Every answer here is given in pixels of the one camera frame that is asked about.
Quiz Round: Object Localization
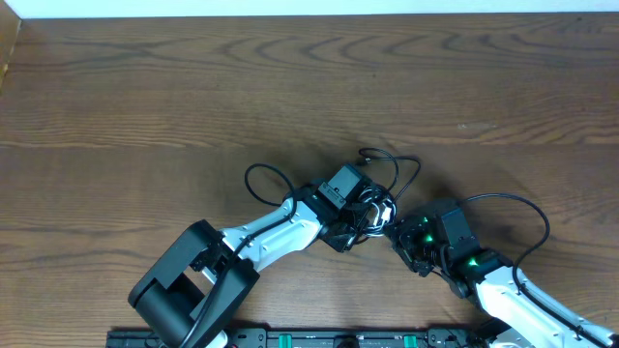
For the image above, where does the black camera cable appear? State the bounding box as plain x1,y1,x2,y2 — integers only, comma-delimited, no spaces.
178,162,299,348
457,192,615,348

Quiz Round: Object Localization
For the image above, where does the black right camera cable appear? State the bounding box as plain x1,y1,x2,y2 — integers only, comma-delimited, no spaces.
457,192,615,348

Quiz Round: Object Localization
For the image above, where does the black left camera cable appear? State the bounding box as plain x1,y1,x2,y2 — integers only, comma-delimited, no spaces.
178,162,299,348

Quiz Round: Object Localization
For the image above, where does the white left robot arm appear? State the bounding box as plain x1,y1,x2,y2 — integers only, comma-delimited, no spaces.
128,178,380,347

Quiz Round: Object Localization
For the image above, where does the thin black cable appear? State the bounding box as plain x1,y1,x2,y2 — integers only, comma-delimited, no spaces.
357,147,422,204

